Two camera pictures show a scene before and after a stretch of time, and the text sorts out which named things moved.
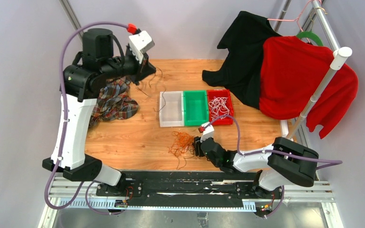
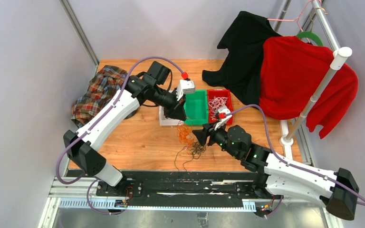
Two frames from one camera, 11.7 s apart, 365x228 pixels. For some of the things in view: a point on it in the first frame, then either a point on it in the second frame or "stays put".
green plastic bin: x=196 y=108 stays put
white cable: x=219 y=107 stays put
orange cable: x=182 y=147 → x=185 y=135
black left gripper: x=142 y=71 → x=178 y=112
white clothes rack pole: x=340 y=55 stays put
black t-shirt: x=244 y=39 stays put
